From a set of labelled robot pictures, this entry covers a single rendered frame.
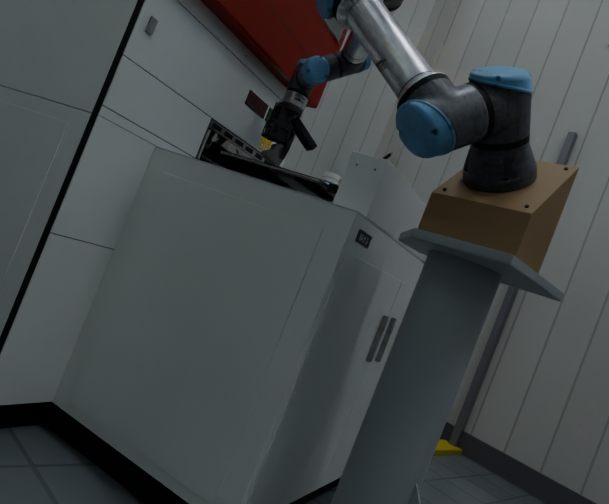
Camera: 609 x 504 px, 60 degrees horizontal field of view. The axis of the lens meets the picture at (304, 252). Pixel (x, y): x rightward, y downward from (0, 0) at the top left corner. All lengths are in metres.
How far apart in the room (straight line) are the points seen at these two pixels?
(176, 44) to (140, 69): 0.13
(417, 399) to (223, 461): 0.45
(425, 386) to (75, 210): 0.91
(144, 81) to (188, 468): 0.94
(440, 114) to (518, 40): 3.02
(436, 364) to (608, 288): 2.16
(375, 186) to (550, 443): 2.22
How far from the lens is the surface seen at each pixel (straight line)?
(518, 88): 1.11
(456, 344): 1.12
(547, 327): 3.22
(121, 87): 1.41
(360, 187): 1.22
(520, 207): 1.11
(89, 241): 1.45
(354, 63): 1.64
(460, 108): 1.05
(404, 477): 1.16
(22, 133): 1.57
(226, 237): 1.28
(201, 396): 1.28
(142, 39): 1.44
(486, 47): 4.11
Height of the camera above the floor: 0.67
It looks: 1 degrees up
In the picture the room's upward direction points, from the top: 22 degrees clockwise
